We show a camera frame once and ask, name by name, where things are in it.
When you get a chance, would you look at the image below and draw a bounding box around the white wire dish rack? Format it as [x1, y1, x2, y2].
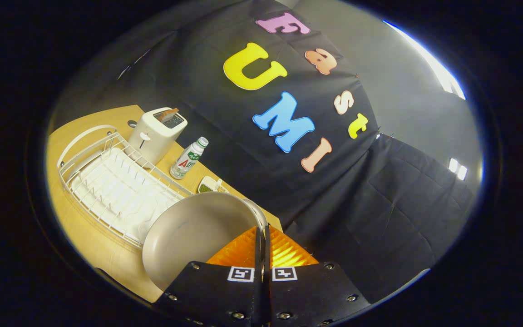
[57, 125, 194, 248]

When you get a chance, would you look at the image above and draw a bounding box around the beige round plate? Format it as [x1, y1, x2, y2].
[142, 192, 269, 291]

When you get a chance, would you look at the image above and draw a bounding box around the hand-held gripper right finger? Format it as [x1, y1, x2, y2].
[265, 225, 373, 327]

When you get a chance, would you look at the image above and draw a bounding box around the toast bread slice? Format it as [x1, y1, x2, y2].
[153, 108, 179, 122]

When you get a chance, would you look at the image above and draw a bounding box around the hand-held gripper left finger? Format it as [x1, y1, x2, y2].
[155, 226, 264, 327]

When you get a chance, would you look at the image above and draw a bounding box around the white toaster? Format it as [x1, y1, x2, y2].
[128, 108, 188, 168]

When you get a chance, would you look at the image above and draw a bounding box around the black backdrop cloth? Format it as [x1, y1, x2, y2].
[53, 0, 475, 305]

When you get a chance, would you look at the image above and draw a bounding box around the white divided snack dish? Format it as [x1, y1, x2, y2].
[197, 176, 229, 194]

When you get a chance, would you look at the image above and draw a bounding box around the white green-label drink bottle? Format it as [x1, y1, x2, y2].
[169, 137, 209, 180]

